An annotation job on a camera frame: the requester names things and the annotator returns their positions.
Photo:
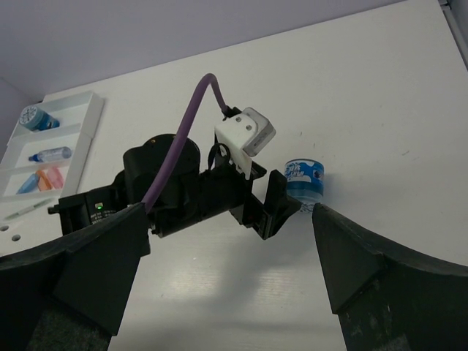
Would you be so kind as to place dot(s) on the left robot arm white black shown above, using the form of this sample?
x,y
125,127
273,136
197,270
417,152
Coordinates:
x,y
190,196

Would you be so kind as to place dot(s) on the blue plastic case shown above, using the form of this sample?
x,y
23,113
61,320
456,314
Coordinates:
x,y
30,184

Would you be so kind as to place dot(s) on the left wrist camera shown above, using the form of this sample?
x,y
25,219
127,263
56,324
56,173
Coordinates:
x,y
245,135

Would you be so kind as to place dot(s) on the orange plastic case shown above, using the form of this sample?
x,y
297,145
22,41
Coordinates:
x,y
43,183

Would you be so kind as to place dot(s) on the white compartment tray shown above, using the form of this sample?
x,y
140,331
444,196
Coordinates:
x,y
50,163

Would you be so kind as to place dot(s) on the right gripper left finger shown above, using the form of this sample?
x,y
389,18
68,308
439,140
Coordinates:
x,y
71,293

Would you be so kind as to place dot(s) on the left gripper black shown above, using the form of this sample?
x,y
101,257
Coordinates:
x,y
225,188

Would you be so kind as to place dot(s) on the green highlighter pen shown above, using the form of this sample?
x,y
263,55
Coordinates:
x,y
28,209

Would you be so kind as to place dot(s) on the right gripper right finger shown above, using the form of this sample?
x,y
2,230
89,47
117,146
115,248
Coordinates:
x,y
388,296

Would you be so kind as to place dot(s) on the clear spray bottle blue cap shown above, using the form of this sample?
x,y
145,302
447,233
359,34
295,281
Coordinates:
x,y
51,155

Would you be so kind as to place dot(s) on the pink plastic case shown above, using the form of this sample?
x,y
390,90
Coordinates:
x,y
55,178

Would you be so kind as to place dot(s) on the blue paint jar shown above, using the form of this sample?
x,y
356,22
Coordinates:
x,y
35,119
305,182

